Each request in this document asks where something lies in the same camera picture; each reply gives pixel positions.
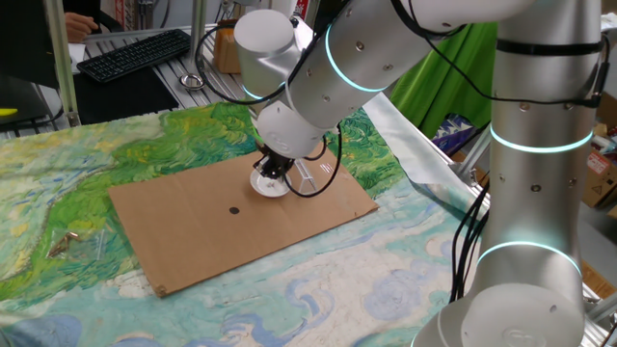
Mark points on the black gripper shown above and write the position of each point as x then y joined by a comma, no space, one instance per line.
279,162

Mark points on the white plate with floral print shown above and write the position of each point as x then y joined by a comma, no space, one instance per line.
270,190

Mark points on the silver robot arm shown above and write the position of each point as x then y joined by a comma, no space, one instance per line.
535,193

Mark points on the person's bare hand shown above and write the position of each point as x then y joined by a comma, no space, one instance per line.
79,26

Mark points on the clear plastic triangular stand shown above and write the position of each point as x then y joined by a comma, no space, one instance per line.
312,185

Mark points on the brown cardboard sheet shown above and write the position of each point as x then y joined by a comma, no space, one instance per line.
193,241

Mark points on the small round metal dish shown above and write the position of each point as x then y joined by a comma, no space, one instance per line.
193,82

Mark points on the brown cardboard box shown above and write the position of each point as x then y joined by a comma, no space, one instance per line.
224,53

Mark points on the painted landscape tablecloth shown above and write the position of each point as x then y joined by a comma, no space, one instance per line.
337,289

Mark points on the black mouse pad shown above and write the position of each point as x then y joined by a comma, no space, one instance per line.
125,98

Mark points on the bright green cloth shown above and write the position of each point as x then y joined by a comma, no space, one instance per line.
434,96

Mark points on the blue patterned bag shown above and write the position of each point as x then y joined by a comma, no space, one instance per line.
450,132

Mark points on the black computer keyboard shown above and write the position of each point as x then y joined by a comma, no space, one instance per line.
135,54

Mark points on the plastic bag of brass screws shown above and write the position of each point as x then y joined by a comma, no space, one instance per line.
62,243

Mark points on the white paper sheet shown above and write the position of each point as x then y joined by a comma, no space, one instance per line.
76,55

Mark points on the small yellow object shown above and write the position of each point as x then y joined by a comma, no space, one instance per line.
7,112

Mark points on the black computer monitor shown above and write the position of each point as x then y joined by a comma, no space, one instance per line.
24,43

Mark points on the cardboard box with red label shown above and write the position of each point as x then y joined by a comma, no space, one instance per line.
600,183

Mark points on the aluminium frame post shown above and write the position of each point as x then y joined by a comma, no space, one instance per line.
197,34
60,62

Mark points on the aluminium frame strut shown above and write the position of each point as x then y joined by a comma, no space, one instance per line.
474,149

